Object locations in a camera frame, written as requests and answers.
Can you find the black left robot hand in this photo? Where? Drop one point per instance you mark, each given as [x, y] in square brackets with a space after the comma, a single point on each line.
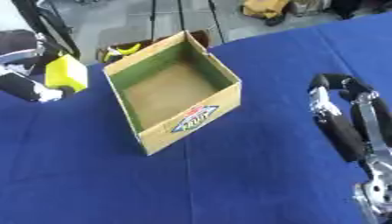
[20, 86]

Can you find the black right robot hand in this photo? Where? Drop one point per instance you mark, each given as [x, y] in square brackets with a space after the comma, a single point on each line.
[341, 132]

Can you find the yellow rectangular block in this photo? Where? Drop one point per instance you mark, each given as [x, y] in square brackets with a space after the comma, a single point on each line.
[66, 73]

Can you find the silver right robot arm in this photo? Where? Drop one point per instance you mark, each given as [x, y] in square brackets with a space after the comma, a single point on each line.
[376, 189]

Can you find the tan cardboard box green inside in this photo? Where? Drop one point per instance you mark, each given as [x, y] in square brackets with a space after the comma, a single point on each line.
[171, 90]

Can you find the dark brown box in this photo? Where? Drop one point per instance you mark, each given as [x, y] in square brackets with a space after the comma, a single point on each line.
[200, 37]

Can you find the yellow toy banana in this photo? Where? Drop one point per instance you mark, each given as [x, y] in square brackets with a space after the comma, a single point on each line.
[125, 50]

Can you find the black bag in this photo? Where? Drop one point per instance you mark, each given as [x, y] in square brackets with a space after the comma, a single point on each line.
[347, 8]

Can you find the grey bag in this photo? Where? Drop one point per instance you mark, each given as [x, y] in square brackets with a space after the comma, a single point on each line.
[309, 6]

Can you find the yellow bag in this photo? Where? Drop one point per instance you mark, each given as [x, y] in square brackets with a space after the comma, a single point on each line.
[264, 8]

